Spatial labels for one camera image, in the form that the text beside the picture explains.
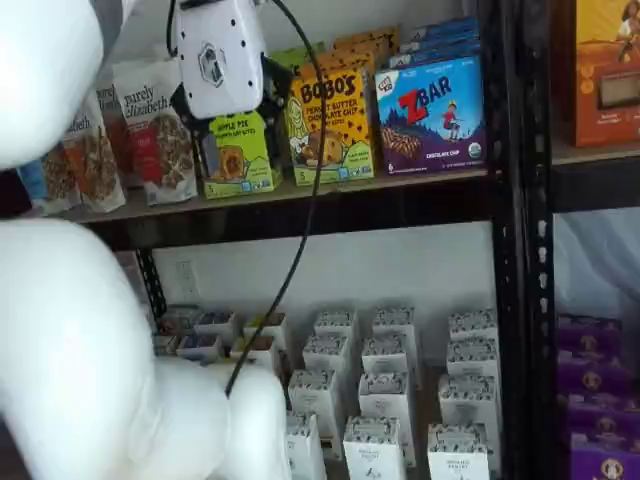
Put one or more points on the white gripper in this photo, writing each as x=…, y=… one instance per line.
x=220, y=60

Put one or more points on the yellow oat bites box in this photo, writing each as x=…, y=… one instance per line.
x=250, y=170

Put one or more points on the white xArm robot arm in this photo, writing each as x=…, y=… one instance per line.
x=75, y=325

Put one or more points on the green Bobo's apple pie box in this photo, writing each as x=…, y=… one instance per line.
x=310, y=50

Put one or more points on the yellow Bobo's peanut butter box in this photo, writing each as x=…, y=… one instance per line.
x=350, y=62
x=330, y=115
x=370, y=35
x=365, y=47

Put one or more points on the cardboard box container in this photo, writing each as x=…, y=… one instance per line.
x=350, y=189

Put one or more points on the blue ZBar box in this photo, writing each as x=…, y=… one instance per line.
x=450, y=27
x=440, y=55
x=450, y=42
x=430, y=125

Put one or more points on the tan wooden shelf board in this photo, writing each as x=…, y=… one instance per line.
x=600, y=155
x=425, y=395

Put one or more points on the large orange box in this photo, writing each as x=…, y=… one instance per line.
x=600, y=75

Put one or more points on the purple box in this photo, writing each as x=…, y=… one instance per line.
x=607, y=460
x=595, y=375
x=590, y=335
x=605, y=415

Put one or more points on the red label granola bag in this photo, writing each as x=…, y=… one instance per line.
x=112, y=130
x=160, y=145

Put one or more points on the orange label granola bag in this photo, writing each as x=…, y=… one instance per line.
x=95, y=165

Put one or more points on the black metal shelving rack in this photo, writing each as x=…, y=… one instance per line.
x=350, y=215
x=540, y=250

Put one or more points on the blue label granola bag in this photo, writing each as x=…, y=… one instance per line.
x=55, y=180

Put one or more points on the blue label granola carton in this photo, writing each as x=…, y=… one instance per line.
x=215, y=322
x=200, y=345

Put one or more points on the green label carton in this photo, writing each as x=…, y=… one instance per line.
x=177, y=317
x=165, y=344

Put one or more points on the yellow label granola carton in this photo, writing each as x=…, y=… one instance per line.
x=260, y=350
x=280, y=330

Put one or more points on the white patterned carton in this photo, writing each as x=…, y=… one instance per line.
x=372, y=450
x=382, y=400
x=325, y=350
x=312, y=395
x=395, y=322
x=467, y=400
x=384, y=355
x=457, y=455
x=302, y=450
x=335, y=325
x=472, y=357
x=472, y=325

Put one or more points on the translucent plastic sheet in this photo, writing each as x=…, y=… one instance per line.
x=595, y=260

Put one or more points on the white wall outlet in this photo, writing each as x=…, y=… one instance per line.
x=187, y=277

